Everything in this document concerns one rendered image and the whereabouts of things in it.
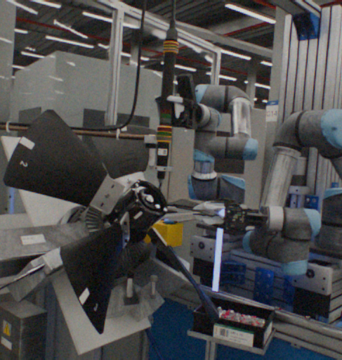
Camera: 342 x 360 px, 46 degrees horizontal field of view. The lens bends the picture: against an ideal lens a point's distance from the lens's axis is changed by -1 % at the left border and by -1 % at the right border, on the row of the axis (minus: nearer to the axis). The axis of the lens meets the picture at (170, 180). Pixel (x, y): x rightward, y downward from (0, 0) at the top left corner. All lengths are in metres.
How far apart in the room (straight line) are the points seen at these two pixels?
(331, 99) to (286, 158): 0.60
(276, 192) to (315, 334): 0.45
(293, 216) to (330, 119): 0.30
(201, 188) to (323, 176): 0.53
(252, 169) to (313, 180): 4.05
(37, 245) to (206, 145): 0.67
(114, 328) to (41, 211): 0.39
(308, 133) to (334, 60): 0.67
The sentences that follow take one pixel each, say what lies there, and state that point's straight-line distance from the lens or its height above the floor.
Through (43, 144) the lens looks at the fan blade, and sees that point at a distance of 1.05.
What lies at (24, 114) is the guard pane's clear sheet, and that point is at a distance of 1.74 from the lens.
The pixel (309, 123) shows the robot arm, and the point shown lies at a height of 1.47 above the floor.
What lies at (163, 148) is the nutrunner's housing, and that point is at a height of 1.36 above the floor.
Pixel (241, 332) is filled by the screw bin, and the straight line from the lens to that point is 1.26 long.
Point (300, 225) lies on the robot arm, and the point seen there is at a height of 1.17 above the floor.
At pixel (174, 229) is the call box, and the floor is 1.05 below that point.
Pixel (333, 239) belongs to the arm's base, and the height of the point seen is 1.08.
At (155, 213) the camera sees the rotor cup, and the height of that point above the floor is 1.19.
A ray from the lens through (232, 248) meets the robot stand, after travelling 1.88.
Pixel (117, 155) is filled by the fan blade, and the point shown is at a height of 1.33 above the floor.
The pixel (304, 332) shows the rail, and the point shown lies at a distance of 1.41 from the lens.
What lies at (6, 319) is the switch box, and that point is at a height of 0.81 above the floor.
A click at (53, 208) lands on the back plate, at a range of 1.28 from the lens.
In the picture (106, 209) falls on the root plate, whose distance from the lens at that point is 1.10.
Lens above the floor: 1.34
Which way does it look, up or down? 3 degrees down
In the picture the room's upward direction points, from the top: 4 degrees clockwise
